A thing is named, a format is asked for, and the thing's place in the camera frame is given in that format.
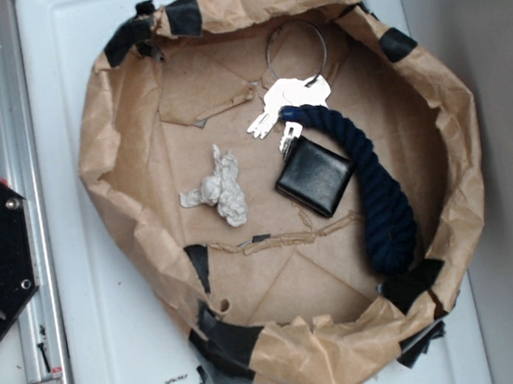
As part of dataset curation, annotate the aluminium extrusion rail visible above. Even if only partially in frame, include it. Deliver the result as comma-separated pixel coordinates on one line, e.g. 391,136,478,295
0,0,74,384

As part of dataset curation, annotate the crumpled white paper wad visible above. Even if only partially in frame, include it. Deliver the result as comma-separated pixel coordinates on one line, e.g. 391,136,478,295
178,145,248,228

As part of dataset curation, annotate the thin metal key ring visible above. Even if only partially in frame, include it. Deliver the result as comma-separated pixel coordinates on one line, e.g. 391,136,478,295
261,17,331,89

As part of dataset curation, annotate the silver key upper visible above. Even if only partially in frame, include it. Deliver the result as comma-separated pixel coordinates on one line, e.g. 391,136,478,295
246,78,310,139

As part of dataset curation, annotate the black square leather case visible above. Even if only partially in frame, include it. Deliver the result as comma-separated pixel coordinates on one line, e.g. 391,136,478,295
275,137,355,218

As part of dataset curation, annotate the dark blue twisted rope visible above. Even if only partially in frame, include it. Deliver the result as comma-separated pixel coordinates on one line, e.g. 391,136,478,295
277,92,424,288

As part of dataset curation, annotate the brown paper bag bin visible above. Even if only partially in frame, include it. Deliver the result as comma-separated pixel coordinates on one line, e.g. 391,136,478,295
78,0,484,384

